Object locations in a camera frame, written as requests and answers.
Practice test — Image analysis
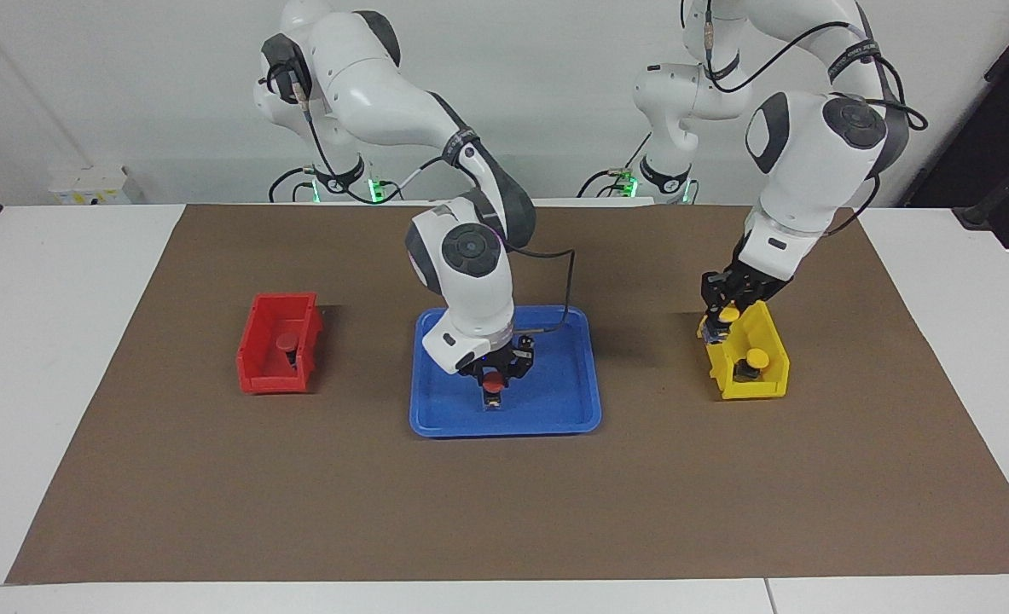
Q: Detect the red plastic bin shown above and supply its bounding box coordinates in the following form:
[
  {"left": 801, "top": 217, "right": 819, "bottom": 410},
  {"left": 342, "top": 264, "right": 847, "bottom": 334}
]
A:
[{"left": 235, "top": 293, "right": 324, "bottom": 395}]

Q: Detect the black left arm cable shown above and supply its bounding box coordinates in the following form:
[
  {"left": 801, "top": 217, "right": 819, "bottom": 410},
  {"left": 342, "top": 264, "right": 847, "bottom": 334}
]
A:
[{"left": 705, "top": 0, "right": 930, "bottom": 233}]

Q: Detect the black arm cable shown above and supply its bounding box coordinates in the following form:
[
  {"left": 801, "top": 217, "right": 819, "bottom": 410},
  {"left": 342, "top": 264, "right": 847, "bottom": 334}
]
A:
[
  {"left": 705, "top": 0, "right": 930, "bottom": 233},
  {"left": 265, "top": 68, "right": 576, "bottom": 335}
]

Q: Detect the blue plastic tray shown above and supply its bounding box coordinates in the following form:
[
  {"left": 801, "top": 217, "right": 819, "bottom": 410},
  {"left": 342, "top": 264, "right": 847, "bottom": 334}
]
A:
[{"left": 409, "top": 305, "right": 603, "bottom": 438}]

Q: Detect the black base cable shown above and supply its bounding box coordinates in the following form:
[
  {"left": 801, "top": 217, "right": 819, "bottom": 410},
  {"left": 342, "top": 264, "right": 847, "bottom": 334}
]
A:
[
  {"left": 577, "top": 128, "right": 652, "bottom": 199},
  {"left": 268, "top": 165, "right": 317, "bottom": 204}
]

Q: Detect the brown paper table mat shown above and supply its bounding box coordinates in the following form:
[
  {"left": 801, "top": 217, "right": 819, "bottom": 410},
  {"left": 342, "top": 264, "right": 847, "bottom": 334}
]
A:
[{"left": 5, "top": 203, "right": 1009, "bottom": 585}]

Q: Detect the yellow plastic bin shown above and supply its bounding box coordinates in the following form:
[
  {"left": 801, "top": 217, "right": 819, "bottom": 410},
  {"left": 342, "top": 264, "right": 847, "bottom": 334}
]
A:
[{"left": 696, "top": 298, "right": 791, "bottom": 402}]

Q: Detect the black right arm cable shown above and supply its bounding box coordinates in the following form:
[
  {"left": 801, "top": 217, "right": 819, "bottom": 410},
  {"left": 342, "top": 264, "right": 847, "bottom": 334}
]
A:
[{"left": 265, "top": 68, "right": 576, "bottom": 335}]

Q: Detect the black equipment stand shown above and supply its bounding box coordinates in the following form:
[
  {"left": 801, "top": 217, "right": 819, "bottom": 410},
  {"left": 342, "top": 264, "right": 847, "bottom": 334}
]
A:
[{"left": 901, "top": 0, "right": 1009, "bottom": 248}]

